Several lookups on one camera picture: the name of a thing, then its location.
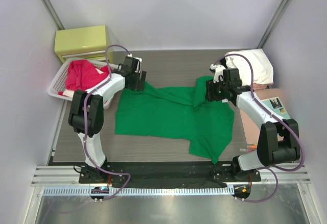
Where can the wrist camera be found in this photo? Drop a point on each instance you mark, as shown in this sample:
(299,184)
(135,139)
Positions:
(217,69)
(134,63)

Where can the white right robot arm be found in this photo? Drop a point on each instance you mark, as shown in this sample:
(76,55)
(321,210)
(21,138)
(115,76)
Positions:
(278,139)

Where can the white plastic laundry basket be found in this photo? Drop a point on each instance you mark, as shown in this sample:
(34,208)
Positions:
(57,85)

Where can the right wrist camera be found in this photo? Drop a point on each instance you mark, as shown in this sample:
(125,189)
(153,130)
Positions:
(217,69)

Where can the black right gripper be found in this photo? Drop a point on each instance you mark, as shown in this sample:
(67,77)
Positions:
(211,95)

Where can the aluminium slotted rail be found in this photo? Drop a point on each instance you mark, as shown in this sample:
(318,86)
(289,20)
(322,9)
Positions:
(102,191)

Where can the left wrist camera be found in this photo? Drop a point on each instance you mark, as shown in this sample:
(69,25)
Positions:
(134,63)

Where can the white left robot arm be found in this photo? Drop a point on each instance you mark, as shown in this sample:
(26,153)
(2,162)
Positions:
(86,115)

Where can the yellow green drawer cabinet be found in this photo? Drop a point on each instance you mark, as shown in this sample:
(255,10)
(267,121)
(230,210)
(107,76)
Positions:
(86,42)

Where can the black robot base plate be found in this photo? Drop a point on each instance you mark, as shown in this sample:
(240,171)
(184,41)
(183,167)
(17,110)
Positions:
(171,175)

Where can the green t shirt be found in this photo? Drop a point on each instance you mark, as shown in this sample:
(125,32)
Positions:
(177,113)

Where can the red t shirt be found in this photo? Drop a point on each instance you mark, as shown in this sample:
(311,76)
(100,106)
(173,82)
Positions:
(83,75)

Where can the blue marker pen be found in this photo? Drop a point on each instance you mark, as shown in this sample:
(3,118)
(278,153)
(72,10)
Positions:
(246,149)

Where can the pink desk mat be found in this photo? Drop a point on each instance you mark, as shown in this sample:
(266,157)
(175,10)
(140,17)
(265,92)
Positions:
(250,127)

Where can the white folded t shirt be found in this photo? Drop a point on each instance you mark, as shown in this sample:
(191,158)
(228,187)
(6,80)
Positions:
(262,68)

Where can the pink folded t shirt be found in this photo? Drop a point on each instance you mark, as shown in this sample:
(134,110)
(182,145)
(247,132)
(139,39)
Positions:
(260,86)

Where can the teal paperback book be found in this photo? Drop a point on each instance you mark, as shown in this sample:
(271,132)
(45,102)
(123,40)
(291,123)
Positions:
(276,105)

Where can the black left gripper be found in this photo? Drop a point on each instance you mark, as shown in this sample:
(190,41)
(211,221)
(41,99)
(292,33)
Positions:
(139,84)

